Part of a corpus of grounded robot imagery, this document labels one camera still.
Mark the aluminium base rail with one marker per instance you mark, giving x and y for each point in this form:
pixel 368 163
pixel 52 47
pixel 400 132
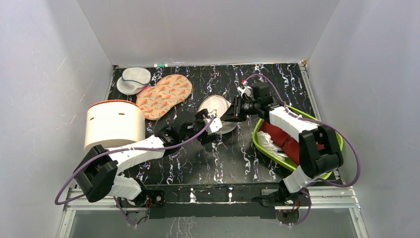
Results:
pixel 220 200

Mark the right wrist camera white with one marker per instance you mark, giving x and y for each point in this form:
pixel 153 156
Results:
pixel 245 91

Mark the floral mesh laundry bag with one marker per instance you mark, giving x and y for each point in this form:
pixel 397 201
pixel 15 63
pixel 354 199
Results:
pixel 156 101

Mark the small white grey-trimmed laundry bag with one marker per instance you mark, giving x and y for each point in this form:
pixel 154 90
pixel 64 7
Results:
pixel 133 80

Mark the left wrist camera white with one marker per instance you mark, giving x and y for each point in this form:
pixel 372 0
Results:
pixel 214 125

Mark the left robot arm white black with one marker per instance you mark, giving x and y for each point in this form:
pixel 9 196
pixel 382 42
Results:
pixel 99 173

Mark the white mesh laundry bag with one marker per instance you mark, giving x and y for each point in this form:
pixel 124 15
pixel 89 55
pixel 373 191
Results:
pixel 218 105

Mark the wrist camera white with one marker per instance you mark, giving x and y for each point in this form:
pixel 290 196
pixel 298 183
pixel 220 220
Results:
pixel 245 91
pixel 214 125

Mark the white lace garment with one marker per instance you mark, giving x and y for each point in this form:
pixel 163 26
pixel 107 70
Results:
pixel 267 143

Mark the white cylindrical basket orange rim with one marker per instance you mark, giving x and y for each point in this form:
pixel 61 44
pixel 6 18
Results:
pixel 113 123

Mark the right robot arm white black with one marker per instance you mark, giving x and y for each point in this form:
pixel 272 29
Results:
pixel 319 150

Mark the green plastic basin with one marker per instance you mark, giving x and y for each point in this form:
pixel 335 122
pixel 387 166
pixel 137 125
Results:
pixel 287 163

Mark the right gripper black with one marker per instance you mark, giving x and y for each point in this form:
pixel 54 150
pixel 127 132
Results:
pixel 236 107

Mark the red garment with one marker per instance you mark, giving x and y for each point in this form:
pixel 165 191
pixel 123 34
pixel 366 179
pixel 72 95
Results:
pixel 284 141

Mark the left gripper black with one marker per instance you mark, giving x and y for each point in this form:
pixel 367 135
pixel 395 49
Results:
pixel 206 138

